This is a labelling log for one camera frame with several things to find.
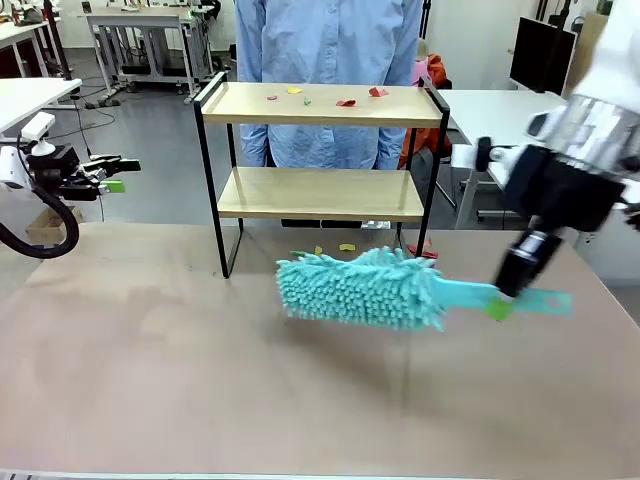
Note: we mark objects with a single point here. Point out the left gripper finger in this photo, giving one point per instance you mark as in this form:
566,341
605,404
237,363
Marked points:
114,187
122,164

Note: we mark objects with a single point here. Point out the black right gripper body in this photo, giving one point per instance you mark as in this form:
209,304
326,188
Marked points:
560,192

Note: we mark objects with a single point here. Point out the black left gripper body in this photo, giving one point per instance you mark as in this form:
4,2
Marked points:
55,167

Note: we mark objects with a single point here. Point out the teal microfiber duster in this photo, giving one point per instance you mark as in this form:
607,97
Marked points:
360,290

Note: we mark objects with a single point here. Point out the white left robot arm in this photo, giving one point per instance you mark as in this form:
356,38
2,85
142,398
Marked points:
7,167

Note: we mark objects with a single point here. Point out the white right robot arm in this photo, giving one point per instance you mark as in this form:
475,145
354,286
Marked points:
600,130

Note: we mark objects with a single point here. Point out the open cardboard box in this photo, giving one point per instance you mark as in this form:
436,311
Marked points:
40,227

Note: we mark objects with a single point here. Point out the folded pink paper scrap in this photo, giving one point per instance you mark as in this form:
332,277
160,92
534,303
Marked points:
422,250

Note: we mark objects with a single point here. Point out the black stand pole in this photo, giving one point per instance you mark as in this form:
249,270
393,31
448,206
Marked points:
54,40

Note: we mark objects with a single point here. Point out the black computer monitor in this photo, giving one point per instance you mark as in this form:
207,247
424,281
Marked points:
542,55

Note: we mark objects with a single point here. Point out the cluttered workshop table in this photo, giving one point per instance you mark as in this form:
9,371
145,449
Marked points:
15,32

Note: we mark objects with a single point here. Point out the grey workshop table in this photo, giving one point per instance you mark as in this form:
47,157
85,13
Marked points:
135,20

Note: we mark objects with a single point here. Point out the brown cardboard panel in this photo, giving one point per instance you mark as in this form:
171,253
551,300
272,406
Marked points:
587,40

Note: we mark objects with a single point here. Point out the orange jacket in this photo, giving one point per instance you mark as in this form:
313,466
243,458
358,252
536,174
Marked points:
435,67

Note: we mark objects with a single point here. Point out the flat yellow paper scrap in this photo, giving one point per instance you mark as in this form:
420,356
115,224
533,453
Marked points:
347,246

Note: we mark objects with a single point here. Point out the red paper scrap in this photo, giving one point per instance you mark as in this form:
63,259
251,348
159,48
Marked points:
346,103
378,92

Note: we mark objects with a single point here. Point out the person in blue shirt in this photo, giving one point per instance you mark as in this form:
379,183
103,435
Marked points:
325,45

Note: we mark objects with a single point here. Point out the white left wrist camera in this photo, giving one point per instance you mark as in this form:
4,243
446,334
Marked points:
37,127

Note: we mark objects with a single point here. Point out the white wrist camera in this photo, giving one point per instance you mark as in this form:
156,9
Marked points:
37,127
462,156

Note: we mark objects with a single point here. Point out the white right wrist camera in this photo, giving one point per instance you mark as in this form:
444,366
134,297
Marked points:
462,156

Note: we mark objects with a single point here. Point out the black frame wooden shelf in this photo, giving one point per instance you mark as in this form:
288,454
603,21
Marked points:
320,195

